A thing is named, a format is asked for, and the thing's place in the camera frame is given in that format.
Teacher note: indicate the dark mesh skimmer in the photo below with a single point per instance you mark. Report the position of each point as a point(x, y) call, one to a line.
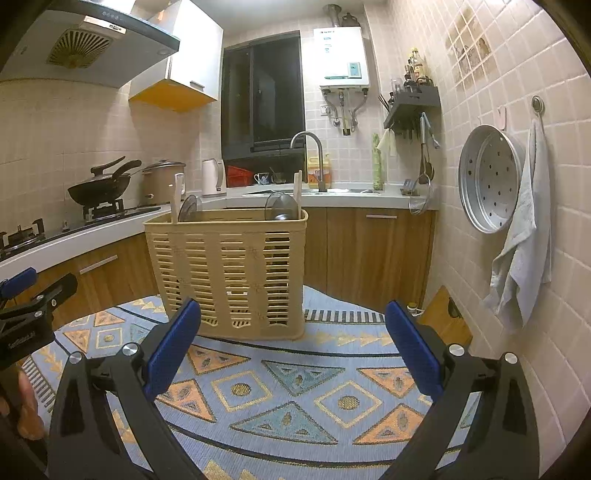
point(189, 210)

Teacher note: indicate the white water heater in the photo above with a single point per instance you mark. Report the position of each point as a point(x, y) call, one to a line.
point(339, 55)

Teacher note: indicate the steel sink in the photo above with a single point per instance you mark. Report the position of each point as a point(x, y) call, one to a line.
point(351, 191)

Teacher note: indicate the wooden base cabinets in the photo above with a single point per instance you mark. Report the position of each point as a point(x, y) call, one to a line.
point(369, 249)

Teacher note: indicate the pink wall hook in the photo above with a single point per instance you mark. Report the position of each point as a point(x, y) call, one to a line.
point(501, 115)

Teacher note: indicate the metal exhaust pipe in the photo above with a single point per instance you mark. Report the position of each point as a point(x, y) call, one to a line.
point(332, 16)

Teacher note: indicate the green hanging scrubber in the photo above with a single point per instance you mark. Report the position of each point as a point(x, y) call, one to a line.
point(378, 161)

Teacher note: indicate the hanging ladle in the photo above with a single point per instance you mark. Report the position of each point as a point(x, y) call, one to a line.
point(425, 166)

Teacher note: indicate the black gas stove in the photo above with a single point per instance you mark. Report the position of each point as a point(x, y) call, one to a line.
point(69, 228)

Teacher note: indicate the white and yellow wall cabinet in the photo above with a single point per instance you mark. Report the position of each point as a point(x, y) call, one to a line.
point(194, 50)

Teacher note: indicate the glass pot lid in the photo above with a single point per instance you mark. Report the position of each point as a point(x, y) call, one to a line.
point(279, 205)

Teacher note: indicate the row of seasoning bottles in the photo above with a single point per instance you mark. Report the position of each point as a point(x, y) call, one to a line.
point(415, 71)

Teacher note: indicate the yellow plastic utensil basket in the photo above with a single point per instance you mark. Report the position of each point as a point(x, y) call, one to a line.
point(221, 277)

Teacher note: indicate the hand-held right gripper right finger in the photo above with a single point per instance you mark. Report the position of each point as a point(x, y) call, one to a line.
point(415, 350)

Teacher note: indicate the metal wall hook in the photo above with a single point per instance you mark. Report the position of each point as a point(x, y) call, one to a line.
point(537, 105)

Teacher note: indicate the bundle of dark chopsticks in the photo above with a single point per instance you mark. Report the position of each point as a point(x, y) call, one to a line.
point(387, 101)

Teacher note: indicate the range hood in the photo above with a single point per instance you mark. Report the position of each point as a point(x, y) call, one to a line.
point(92, 41)

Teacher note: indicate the grey hanging towel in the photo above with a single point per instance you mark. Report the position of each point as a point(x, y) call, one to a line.
point(521, 240)

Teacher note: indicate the white electric kettle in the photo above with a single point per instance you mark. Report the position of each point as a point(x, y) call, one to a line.
point(211, 177)

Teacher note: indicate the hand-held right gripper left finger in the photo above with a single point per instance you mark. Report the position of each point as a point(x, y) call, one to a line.
point(171, 350)

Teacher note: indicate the small dark bowl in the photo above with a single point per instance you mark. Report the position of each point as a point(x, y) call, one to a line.
point(279, 177)

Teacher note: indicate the white plastic spatula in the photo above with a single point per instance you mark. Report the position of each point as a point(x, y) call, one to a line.
point(177, 196)

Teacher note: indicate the yellow detergent bottle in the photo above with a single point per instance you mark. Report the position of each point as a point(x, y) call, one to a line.
point(315, 170)

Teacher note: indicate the dark framed window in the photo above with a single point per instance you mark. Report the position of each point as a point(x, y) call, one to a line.
point(268, 97)

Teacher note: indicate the hanging metal strainer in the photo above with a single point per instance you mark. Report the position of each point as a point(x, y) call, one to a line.
point(421, 198)

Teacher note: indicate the white hanging cloth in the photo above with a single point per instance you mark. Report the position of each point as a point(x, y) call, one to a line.
point(387, 143)

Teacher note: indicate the brown rice cooker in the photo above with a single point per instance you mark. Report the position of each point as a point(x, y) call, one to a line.
point(159, 184)

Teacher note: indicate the black wok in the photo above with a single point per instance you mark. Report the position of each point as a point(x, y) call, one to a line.
point(97, 191)

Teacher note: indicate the patterned blue rug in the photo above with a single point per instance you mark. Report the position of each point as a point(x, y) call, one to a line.
point(286, 378)

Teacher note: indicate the person's left hand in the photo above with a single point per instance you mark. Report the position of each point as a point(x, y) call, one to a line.
point(31, 406)

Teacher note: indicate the perforated metal steamer tray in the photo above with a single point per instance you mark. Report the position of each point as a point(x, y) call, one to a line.
point(489, 180)

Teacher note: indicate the wooden spatula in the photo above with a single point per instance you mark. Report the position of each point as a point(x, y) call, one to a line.
point(298, 194)

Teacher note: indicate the black wall shelf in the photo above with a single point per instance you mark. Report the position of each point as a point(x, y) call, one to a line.
point(411, 106)

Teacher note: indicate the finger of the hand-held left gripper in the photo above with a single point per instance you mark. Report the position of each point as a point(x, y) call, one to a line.
point(18, 280)
point(51, 295)

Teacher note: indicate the dark sponge holder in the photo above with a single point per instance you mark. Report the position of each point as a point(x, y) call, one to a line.
point(408, 187)

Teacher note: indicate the decorative picture tiles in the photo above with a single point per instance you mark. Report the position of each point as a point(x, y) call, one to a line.
point(471, 46)

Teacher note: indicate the patterned mug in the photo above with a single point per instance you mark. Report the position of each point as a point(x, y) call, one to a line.
point(262, 178)

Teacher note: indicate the metal faucet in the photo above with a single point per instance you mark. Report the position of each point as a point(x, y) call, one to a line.
point(320, 157)

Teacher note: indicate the wooden stool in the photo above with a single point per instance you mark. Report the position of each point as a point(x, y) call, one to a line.
point(445, 318)

